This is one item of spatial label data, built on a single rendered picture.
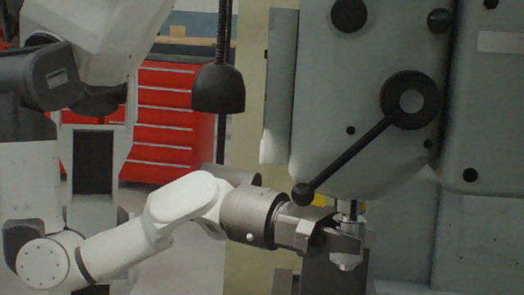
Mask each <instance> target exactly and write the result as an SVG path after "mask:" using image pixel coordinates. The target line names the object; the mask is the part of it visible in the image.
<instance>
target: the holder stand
mask: <svg viewBox="0 0 524 295"><path fill-rule="evenodd" d="M368 259H369V245H366V243H365V244H364V255H363V262H362V263H360V264H358V265H355V267H354V269H353V270H351V271H344V270H339V269H337V264H336V263H335V262H333V261H331V260H330V252H323V253H322V254H320V255H319V256H317V257H315V258H314V259H313V260H311V259H308V258H304V257H303V258H302V270H301V281H300V292H299V295H365V293H366V284H367V276H368Z"/></svg>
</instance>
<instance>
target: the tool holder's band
mask: <svg viewBox="0 0 524 295"><path fill-rule="evenodd" d="M332 224H333V225H334V226H336V227H337V228H341V229H351V230H357V229H364V228H365V227H366V219H365V218H364V217H363V216H360V215H359V216H358V219H356V220H355V221H351V220H347V219H344V218H342V217H341V213H339V214H336V215H334V216H333V218H332Z"/></svg>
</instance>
